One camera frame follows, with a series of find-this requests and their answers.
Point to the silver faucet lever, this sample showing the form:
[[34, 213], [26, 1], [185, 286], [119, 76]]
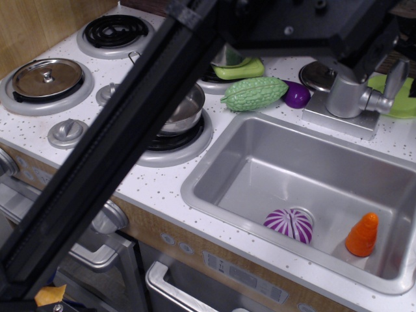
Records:
[[395, 80]]

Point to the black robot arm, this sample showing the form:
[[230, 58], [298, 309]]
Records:
[[353, 37]]

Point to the front right stove burner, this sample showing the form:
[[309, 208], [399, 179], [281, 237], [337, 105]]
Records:
[[165, 151]]

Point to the stove burner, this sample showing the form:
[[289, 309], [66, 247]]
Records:
[[28, 106], [165, 151], [115, 37], [212, 84]]

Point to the small steel saucepan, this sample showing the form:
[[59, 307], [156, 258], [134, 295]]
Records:
[[186, 115]]

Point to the back right stove burner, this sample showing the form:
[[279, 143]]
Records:
[[212, 84]]

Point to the green toy bitter melon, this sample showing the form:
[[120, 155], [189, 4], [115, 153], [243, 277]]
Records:
[[254, 93]]

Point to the green plastic sponge block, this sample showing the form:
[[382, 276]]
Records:
[[254, 68]]

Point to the tall steel pot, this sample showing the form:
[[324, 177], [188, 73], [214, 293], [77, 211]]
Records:
[[228, 57]]

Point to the purple white striped toy onion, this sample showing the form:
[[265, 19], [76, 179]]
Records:
[[292, 223]]

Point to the purple toy eggplant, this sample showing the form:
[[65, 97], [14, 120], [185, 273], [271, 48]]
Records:
[[297, 96]]

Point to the silver oven dial knob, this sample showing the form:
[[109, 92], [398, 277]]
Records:
[[110, 219]]

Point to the grey oven control panel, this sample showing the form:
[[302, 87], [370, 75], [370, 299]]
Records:
[[242, 276]]

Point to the silver stove knob left centre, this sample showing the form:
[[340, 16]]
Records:
[[105, 93]]

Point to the silver stove knob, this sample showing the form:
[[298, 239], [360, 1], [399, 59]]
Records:
[[105, 93], [66, 134]]

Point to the steel lid behind faucet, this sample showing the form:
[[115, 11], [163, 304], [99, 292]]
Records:
[[318, 77]]

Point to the silver sink basin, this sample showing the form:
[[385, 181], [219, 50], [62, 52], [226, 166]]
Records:
[[260, 164]]

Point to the silver stove knob front left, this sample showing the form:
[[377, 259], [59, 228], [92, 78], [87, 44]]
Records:
[[66, 134]]

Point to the silver toy faucet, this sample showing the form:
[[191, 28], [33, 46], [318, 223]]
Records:
[[349, 108]]

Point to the back left stove burner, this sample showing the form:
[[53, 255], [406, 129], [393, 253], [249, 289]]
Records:
[[115, 37]]

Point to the front left stove burner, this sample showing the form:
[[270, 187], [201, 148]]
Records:
[[28, 106]]

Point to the orange toy carrot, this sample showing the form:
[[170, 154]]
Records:
[[362, 237]]

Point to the steel lid on left burner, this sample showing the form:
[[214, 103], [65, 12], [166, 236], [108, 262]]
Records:
[[46, 77]]

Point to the lime green plate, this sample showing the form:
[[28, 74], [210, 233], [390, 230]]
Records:
[[404, 105]]

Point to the orange tape piece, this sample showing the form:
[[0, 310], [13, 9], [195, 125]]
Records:
[[50, 295]]

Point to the silver dishwasher door handle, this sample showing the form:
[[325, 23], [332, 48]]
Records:
[[180, 288]]

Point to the silver oven door handle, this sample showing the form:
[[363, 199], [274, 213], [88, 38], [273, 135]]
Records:
[[95, 251]]

